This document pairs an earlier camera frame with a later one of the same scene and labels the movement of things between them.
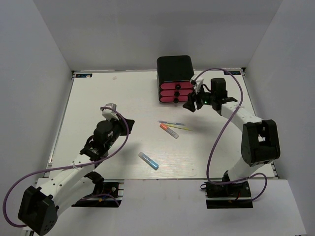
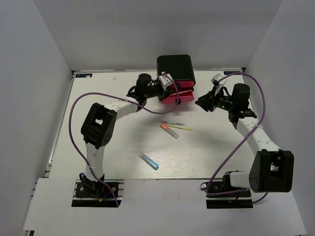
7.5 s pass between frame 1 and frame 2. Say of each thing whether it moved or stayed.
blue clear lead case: stayed
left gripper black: moved
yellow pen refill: stayed
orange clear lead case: stayed
